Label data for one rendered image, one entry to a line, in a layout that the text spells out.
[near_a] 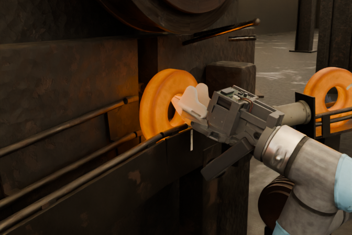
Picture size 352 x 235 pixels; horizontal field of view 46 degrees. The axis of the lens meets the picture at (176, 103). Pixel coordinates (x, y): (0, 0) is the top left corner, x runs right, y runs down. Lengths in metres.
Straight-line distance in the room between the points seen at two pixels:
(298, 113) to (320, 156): 0.38
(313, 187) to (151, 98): 0.30
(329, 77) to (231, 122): 0.44
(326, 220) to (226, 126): 0.21
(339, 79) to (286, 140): 0.45
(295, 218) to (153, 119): 0.28
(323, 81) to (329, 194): 0.46
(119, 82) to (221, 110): 0.19
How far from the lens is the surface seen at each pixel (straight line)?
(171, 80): 0.74
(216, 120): 0.70
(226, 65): 0.94
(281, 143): 0.66
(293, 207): 0.69
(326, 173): 0.65
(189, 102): 0.74
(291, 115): 1.01
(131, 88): 0.77
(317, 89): 1.05
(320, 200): 0.66
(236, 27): 0.79
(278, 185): 0.99
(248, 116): 0.69
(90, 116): 0.69
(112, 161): 0.63
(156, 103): 0.72
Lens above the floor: 0.92
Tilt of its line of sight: 13 degrees down
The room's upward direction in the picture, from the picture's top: straight up
